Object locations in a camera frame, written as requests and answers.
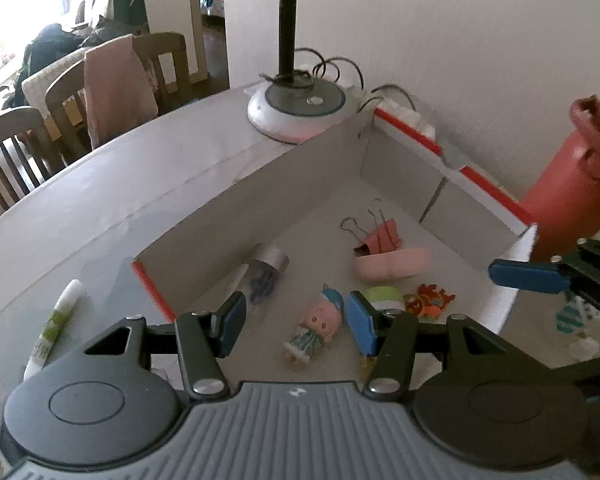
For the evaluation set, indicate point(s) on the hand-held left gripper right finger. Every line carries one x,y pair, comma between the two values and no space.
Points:
362,322

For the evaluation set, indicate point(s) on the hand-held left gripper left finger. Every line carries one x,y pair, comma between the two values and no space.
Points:
230,325

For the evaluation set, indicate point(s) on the green-capped jar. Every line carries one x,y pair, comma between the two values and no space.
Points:
385,295

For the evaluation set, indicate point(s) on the pink-haired doll figure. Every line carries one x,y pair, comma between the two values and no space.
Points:
322,317

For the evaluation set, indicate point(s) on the pink shell-shaped dish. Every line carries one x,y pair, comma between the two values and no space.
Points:
390,265

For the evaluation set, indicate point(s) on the orange toy figure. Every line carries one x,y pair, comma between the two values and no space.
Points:
427,302

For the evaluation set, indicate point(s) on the clear bottle with silver cap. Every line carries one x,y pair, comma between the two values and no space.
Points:
272,258

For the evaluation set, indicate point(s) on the red binder clip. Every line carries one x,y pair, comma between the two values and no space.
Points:
382,240

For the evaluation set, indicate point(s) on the red cardboard box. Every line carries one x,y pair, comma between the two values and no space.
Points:
305,240

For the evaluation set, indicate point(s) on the white and green tube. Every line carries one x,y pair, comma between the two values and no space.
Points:
55,327

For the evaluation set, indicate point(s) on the red water bottle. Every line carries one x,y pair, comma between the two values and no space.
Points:
565,185

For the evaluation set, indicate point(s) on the white power strip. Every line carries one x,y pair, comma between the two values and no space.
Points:
405,110

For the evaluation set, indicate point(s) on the grey desk lamp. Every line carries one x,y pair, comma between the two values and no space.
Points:
295,105

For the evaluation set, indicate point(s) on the pink cloth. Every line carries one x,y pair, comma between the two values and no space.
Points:
115,90

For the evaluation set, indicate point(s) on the wooden dining chair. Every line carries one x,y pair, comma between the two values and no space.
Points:
10,130
172,60

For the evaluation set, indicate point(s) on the light sofa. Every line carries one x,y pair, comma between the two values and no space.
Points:
55,72

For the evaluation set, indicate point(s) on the dark clothes pile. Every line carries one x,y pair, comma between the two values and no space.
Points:
50,42

